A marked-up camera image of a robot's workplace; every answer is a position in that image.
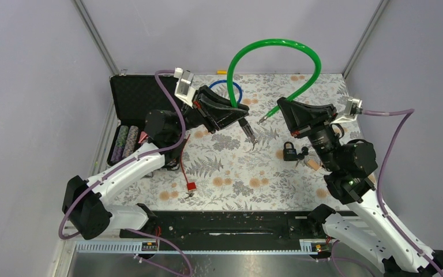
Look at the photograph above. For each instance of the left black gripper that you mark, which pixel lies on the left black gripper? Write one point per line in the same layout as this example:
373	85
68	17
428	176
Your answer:
214	111

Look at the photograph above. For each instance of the floral table mat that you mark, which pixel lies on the floral table mat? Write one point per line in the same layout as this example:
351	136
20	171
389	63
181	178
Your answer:
231	173

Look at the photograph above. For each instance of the green cable lock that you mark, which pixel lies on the green cable lock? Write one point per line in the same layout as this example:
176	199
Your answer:
275	42

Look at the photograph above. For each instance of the black poker chip case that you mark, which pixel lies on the black poker chip case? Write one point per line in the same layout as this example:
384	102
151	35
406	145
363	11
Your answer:
135	96

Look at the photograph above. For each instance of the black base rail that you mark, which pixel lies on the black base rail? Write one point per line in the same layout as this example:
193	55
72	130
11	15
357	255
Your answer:
236	230

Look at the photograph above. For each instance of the blue cable lock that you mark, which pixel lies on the blue cable lock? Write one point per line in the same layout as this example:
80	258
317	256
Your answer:
224	82

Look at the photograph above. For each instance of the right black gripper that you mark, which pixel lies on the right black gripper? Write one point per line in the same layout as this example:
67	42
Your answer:
300	118

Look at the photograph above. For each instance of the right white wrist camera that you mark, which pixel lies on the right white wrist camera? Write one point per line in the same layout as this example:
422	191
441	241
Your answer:
351	111

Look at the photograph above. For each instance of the padlock keys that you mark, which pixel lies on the padlock keys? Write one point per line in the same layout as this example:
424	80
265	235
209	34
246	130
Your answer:
304	157

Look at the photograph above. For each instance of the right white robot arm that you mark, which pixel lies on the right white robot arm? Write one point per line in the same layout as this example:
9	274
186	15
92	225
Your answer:
389	244

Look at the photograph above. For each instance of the red cable lock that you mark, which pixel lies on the red cable lock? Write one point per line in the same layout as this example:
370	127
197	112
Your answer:
190	186

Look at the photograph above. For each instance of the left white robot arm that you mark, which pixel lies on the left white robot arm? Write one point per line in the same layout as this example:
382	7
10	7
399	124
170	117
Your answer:
88	203

